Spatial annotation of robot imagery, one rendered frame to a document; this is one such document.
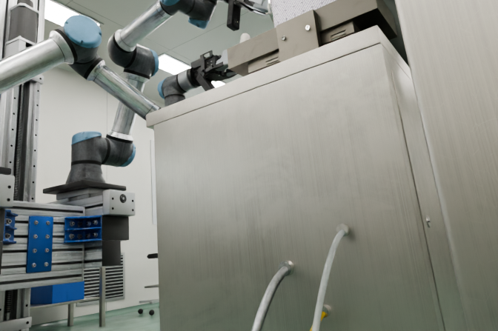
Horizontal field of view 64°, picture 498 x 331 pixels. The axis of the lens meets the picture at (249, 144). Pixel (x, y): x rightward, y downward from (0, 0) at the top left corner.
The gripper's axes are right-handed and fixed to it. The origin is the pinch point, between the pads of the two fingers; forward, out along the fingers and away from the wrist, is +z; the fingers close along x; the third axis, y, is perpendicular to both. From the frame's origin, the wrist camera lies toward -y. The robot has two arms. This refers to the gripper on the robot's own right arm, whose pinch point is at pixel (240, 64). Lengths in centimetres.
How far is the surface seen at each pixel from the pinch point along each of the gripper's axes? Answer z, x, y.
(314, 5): 27.8, 0.0, 8.8
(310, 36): 33.9, -21.7, -13.5
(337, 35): 39.2, -18.7, -14.2
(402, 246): 46, -26, -61
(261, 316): 23, -36, -70
